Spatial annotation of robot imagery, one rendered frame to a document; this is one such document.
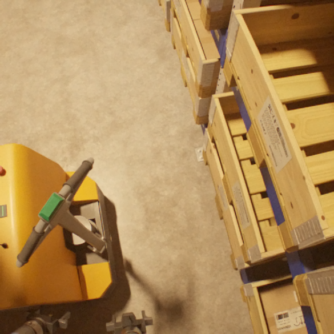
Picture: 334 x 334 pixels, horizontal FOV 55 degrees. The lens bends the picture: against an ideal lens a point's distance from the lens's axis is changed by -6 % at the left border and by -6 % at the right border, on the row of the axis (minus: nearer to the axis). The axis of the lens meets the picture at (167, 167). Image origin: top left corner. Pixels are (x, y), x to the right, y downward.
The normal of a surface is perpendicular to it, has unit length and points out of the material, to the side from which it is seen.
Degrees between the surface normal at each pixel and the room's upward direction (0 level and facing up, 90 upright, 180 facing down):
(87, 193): 22
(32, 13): 0
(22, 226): 45
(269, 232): 0
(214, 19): 90
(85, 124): 0
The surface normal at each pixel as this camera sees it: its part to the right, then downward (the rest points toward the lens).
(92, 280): 0.35, -0.41
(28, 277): 0.68, -0.39
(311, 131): -0.01, -0.37
